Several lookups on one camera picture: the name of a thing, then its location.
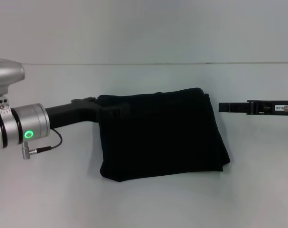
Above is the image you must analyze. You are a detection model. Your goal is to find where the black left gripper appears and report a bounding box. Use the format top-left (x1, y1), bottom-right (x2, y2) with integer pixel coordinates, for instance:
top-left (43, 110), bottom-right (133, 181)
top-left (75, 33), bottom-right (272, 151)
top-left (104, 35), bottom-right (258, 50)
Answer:
top-left (45, 96), bottom-right (131, 130)

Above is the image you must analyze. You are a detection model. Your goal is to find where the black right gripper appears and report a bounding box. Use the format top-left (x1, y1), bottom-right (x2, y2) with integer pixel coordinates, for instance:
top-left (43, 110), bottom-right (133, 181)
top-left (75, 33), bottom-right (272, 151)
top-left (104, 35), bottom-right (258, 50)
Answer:
top-left (218, 100), bottom-right (288, 117)

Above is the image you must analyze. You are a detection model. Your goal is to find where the black shirt with FREE print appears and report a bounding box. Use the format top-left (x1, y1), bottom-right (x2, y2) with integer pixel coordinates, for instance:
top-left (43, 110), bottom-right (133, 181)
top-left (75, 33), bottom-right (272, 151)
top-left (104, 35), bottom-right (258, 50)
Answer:
top-left (98, 87), bottom-right (231, 183)

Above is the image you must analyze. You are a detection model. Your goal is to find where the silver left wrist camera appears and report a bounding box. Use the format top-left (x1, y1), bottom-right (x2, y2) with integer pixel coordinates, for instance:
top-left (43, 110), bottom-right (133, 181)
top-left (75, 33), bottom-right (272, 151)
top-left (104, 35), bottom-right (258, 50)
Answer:
top-left (0, 58), bottom-right (26, 115)

